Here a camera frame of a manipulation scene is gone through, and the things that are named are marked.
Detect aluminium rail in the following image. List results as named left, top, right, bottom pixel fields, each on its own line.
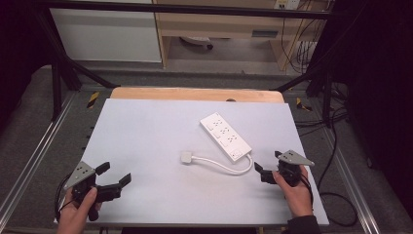
left=319, top=125, right=383, bottom=234
left=0, top=92, right=79, bottom=225

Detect person's left hand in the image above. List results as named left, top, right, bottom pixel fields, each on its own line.
left=56, top=186, right=102, bottom=234

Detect wooden table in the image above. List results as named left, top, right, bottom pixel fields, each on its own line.
left=109, top=86, right=285, bottom=104

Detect office chair base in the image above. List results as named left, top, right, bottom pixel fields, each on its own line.
left=179, top=35, right=215, bottom=51

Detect black curtain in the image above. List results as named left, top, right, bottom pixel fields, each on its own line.
left=0, top=0, right=53, bottom=131
left=324, top=0, right=413, bottom=209

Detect yellow black tape marker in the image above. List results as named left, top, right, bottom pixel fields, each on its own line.
left=295, top=97, right=314, bottom=112
left=86, top=91, right=100, bottom=110

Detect white power strip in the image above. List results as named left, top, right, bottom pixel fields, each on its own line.
left=199, top=111, right=253, bottom=164

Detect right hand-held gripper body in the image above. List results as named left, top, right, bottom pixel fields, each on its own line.
left=260, top=149, right=316, bottom=188

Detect person's right hand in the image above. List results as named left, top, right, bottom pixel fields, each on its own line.
left=272, top=165, right=315, bottom=219

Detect light wooden desk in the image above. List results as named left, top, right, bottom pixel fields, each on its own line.
left=151, top=0, right=327, bottom=71

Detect white wall outlet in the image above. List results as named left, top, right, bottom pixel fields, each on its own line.
left=274, top=0, right=302, bottom=11

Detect long black floor cable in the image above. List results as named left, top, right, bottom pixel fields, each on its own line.
left=293, top=81, right=359, bottom=228

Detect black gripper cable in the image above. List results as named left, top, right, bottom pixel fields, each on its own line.
left=54, top=175, right=74, bottom=222
left=300, top=174, right=315, bottom=208

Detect pale grey table mat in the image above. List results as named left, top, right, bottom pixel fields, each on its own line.
left=53, top=98, right=330, bottom=227

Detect white cabinet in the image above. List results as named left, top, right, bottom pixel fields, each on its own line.
left=49, top=7, right=163, bottom=63

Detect black metal frame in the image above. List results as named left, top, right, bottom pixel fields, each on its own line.
left=32, top=0, right=350, bottom=128

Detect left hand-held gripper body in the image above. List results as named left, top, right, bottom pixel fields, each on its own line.
left=63, top=161, right=124, bottom=222

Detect white square plug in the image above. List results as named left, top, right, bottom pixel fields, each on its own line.
left=179, top=150, right=194, bottom=165

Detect white power cable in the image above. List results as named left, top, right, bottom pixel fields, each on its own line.
left=190, top=153, right=254, bottom=176

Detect bundle of hanging black cables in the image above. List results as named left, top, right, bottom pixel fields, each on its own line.
left=281, top=9, right=325, bottom=75

